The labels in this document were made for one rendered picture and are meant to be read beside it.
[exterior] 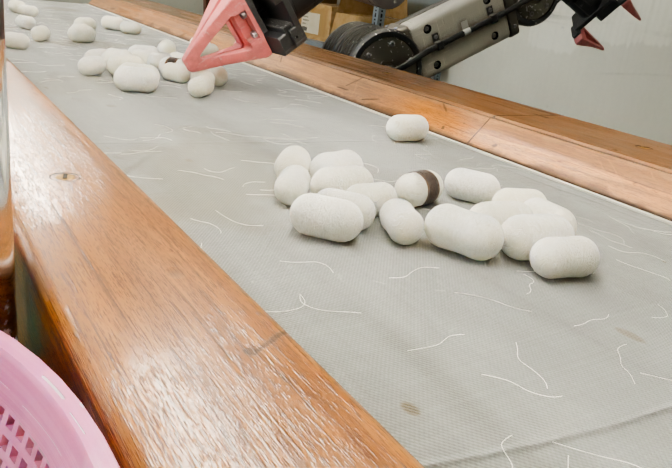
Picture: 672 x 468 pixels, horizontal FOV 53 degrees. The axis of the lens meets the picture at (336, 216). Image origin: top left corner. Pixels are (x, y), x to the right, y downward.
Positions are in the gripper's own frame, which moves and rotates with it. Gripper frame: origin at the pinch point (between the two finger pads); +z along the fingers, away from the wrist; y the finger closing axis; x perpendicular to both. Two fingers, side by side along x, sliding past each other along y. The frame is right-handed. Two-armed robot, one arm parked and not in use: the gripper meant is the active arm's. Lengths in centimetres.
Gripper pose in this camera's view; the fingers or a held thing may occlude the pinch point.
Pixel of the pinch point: (193, 60)
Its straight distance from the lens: 65.7
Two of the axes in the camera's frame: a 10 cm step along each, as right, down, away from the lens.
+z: -7.2, 6.4, -2.6
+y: 5.6, 3.2, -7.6
